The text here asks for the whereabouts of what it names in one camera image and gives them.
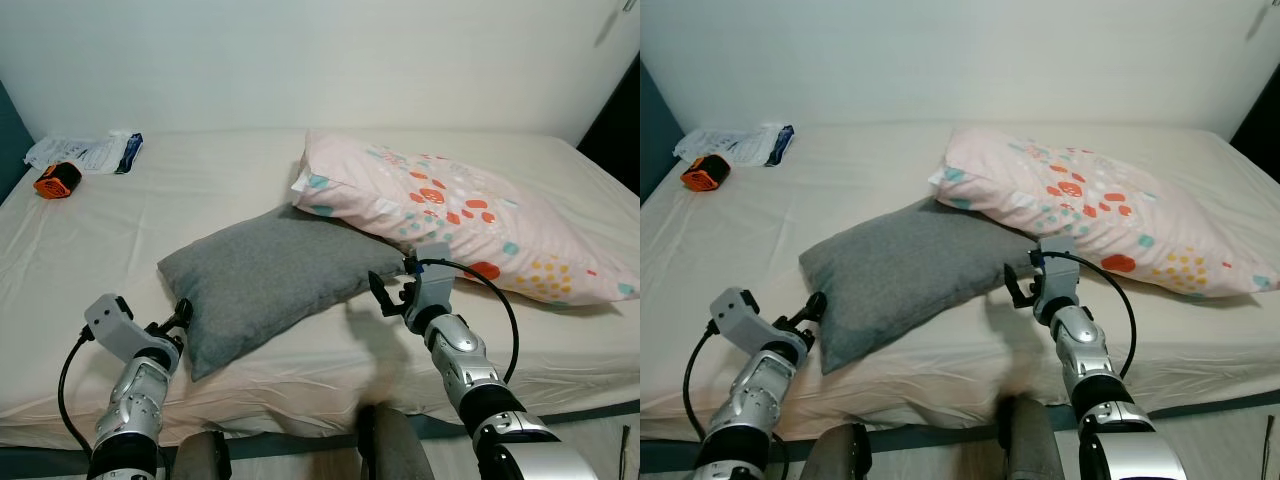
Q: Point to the bed with cream sheet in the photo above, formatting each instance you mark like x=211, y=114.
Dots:
x=200, y=180
x=860, y=175

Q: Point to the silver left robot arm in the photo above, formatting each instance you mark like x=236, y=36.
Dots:
x=135, y=400
x=755, y=390

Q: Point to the grey fabric pillow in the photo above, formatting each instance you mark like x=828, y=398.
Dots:
x=260, y=280
x=900, y=270

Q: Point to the orange and black device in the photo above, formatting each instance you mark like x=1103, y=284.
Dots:
x=705, y=174
x=57, y=181

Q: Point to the white plastic package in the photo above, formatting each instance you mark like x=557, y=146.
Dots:
x=85, y=152
x=735, y=145

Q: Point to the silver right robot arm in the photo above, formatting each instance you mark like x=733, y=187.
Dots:
x=1085, y=345
x=465, y=365

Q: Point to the pink patterned pillow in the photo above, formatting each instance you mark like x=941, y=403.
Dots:
x=1090, y=195
x=450, y=200

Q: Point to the grey robot leg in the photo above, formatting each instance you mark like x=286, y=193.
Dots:
x=398, y=445
x=203, y=458
x=838, y=455
x=1032, y=440

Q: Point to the black wardrobe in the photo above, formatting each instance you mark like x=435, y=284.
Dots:
x=1262, y=125
x=615, y=120

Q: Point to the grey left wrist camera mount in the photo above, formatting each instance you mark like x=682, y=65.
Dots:
x=745, y=318
x=115, y=325

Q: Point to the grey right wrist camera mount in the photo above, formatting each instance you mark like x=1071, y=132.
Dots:
x=432, y=290
x=1058, y=280

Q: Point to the grey right robot leg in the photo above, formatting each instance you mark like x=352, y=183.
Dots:
x=398, y=445
x=1032, y=440

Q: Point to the grey left robot leg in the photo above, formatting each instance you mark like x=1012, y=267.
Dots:
x=203, y=458
x=838, y=455

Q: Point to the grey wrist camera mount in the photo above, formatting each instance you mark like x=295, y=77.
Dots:
x=1058, y=280
x=745, y=318
x=432, y=290
x=115, y=325

